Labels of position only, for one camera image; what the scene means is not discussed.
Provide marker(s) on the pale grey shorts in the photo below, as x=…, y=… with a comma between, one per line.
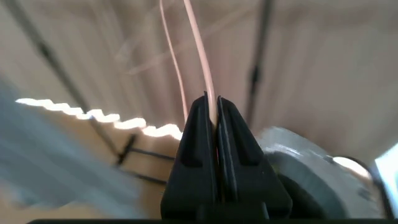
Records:
x=46, y=155

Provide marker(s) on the pink clothes hanger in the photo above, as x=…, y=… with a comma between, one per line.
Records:
x=205, y=62

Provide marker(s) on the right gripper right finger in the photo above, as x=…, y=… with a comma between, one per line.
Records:
x=248, y=177

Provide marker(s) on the white laundry basket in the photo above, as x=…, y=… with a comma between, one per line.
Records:
x=311, y=155

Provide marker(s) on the black clothes rack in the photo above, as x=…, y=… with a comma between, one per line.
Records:
x=255, y=76

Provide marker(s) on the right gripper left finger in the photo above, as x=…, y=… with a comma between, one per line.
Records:
x=189, y=174

